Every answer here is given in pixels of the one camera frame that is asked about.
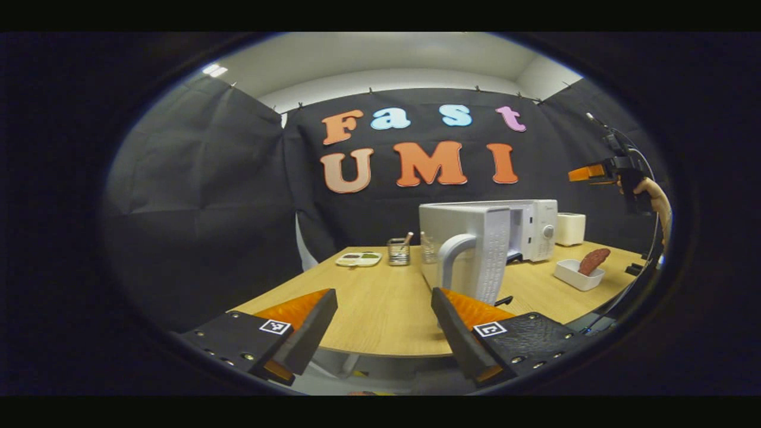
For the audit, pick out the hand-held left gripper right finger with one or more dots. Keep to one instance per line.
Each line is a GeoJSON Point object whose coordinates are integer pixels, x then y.
{"type": "Point", "coordinates": [455, 333]}

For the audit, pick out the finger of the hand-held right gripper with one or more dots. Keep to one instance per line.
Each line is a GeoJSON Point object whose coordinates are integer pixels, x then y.
{"type": "Point", "coordinates": [585, 173]}

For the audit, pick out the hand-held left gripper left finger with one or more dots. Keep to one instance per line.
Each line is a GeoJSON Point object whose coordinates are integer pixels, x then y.
{"type": "Point", "coordinates": [309, 333]}

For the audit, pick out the brown steak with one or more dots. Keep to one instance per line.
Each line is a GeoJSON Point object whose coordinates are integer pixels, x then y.
{"type": "Point", "coordinates": [594, 260]}

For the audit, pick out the white microwave oven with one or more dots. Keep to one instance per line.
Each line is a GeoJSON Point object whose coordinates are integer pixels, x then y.
{"type": "Point", "coordinates": [475, 238]}

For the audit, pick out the white toaster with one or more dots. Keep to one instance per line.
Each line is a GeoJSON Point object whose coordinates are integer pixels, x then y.
{"type": "Point", "coordinates": [571, 229]}

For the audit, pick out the white paint palette tray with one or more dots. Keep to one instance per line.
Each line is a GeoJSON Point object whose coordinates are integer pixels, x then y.
{"type": "Point", "coordinates": [358, 259]}

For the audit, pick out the small black object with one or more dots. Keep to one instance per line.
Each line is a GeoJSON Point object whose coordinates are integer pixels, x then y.
{"type": "Point", "coordinates": [634, 269]}

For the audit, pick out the glass utensil holder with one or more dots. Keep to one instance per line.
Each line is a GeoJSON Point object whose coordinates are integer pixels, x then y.
{"type": "Point", "coordinates": [398, 252]}

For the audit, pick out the white rectangular dish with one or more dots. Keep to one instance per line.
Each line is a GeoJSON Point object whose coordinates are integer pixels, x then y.
{"type": "Point", "coordinates": [574, 276]}

